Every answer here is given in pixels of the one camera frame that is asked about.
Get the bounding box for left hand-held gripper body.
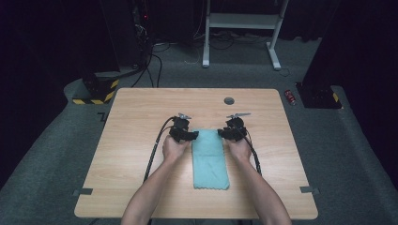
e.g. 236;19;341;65
168;112;192;143

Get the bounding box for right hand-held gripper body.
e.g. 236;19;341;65
225;112;253;143

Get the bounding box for teal cloth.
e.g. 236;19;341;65
191;128;231;191

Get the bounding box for person's left hand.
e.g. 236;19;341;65
161;135;192;166

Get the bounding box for person's right hand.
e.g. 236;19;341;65
222;137;253;165

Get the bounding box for red can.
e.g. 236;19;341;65
283;89;298;107

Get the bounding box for black yellow striped stand base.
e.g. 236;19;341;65
71;71;121;106

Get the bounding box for grey tape strip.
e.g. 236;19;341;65
72;187;94;197
298;186;320;196

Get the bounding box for dark equipment rack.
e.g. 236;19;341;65
130;0;155;70

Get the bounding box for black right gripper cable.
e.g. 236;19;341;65
241;129;263;176

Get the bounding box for black floor cables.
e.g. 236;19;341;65
130;43;172;89

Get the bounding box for cable bundle under desk frame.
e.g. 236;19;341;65
192;29;271;52

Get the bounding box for white metal desk frame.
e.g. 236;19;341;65
201;0;291;71

